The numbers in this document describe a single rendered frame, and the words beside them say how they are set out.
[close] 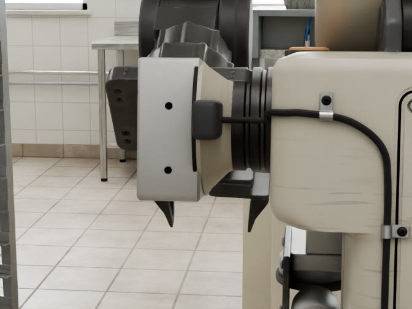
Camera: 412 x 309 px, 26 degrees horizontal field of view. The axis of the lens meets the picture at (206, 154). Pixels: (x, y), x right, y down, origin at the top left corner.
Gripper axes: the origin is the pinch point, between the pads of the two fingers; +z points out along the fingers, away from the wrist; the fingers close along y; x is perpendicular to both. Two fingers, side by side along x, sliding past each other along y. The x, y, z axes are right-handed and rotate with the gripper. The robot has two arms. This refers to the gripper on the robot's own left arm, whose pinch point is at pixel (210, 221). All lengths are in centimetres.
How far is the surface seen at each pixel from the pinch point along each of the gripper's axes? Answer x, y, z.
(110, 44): -394, 94, 188
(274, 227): -94, -9, 78
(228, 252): -233, 10, 210
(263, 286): -142, -8, 144
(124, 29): -459, 97, 211
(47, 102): -445, 153, 264
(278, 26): -185, -7, 65
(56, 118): -440, 146, 275
